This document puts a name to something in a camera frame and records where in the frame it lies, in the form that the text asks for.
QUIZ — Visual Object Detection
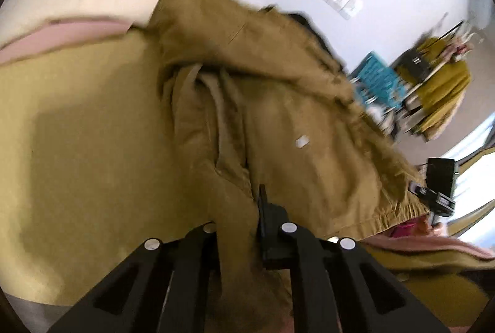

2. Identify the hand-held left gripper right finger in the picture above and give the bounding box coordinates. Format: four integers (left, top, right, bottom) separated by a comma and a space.
257, 184, 451, 333

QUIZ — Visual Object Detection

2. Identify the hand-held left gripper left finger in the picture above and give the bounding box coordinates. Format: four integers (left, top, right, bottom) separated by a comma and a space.
46, 223, 221, 333

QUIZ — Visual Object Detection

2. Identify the olive brown jacket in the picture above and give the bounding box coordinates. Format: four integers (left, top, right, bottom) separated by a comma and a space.
147, 0, 432, 333

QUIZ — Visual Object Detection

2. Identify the person's right forearm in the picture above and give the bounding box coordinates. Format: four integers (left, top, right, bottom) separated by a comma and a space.
361, 234, 495, 262

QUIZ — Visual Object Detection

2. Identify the yellow hanging garment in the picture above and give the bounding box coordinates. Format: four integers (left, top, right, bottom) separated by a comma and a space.
394, 37, 472, 142

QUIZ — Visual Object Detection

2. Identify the black handbag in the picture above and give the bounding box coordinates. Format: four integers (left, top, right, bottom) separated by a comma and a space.
402, 49, 434, 82

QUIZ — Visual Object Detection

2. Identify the blue plastic basket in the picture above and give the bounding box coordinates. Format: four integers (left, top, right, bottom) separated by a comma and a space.
350, 51, 403, 109

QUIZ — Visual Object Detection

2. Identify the patterned bed sheet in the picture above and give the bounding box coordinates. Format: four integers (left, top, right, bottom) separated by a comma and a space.
0, 29, 492, 330

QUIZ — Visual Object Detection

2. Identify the pink folded garment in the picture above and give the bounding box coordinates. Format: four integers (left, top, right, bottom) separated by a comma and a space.
0, 18, 134, 65

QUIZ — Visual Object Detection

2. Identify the white wall switch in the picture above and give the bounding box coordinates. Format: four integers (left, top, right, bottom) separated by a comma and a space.
340, 0, 363, 20

